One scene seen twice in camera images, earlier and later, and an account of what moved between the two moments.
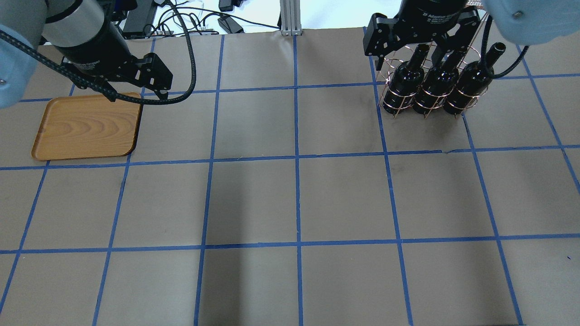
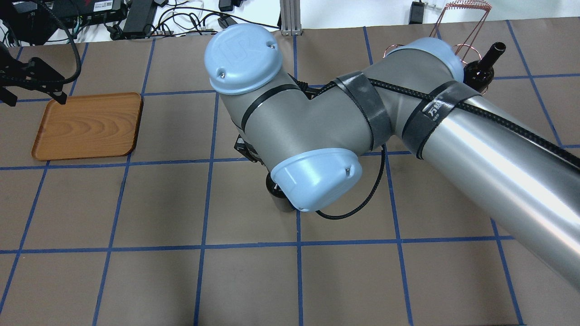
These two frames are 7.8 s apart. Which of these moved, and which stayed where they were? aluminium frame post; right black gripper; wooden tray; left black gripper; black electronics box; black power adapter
Moved: left black gripper; right black gripper
Stayed: aluminium frame post; wooden tray; black electronics box; black power adapter
